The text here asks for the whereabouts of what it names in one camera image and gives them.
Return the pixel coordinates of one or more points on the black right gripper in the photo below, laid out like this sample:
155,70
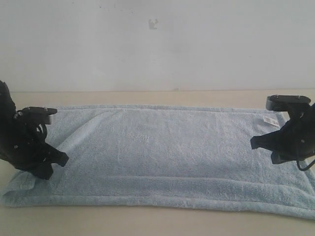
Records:
295,140

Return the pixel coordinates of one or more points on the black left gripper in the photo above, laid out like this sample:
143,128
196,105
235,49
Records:
23,146

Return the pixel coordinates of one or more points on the light blue terry towel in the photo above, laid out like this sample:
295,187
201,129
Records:
166,156

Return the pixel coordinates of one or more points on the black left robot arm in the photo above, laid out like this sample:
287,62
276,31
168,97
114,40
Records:
7,106

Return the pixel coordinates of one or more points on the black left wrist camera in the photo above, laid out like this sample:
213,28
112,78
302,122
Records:
38,115

